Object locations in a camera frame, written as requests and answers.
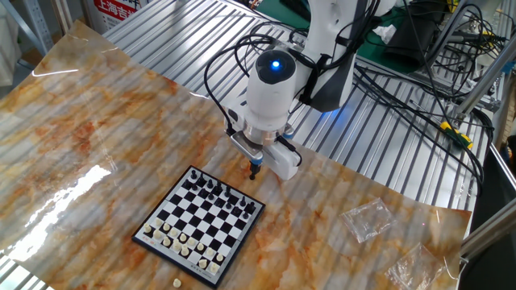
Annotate black white folding chessboard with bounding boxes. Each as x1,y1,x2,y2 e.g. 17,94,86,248
131,164,267,289

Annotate aluminium frame bar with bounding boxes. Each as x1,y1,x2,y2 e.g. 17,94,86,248
459,207,516,259

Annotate silver wrist camera blue caps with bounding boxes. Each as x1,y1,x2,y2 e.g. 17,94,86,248
228,123,295,167

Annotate crumpled white tissue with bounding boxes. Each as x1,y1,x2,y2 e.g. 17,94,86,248
371,23,398,45

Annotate black panel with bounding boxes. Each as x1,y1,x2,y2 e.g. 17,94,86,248
457,144,516,290

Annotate white plastic cover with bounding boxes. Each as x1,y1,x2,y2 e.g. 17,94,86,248
0,2,22,88

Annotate black cable bundle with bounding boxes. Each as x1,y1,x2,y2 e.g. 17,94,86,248
344,56,497,197

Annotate grey slanted metal bar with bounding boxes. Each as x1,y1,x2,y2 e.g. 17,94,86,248
422,0,473,70

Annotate clear plastic zip bag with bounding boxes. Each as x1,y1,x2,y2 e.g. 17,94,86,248
385,242,448,290
340,197,398,244

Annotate orange marble pattern sheet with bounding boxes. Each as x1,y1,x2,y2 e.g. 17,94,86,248
0,19,472,290

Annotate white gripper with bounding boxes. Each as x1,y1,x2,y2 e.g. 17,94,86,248
248,141,302,181

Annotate red white printed sign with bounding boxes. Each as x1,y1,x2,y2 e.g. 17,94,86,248
85,0,143,34

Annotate thick aluminium frame post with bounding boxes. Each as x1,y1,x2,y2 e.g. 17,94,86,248
454,38,516,118

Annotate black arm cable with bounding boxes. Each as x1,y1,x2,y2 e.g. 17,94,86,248
202,22,307,138

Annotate grey perforated shelf upright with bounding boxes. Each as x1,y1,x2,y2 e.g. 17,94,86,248
23,0,56,46

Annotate yellow handled screwdriver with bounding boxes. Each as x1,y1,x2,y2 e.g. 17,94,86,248
409,98,475,150

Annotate black pouch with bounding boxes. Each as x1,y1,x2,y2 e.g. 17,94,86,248
382,10,440,69

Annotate green cutting mat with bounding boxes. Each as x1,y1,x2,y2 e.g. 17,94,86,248
256,0,447,76

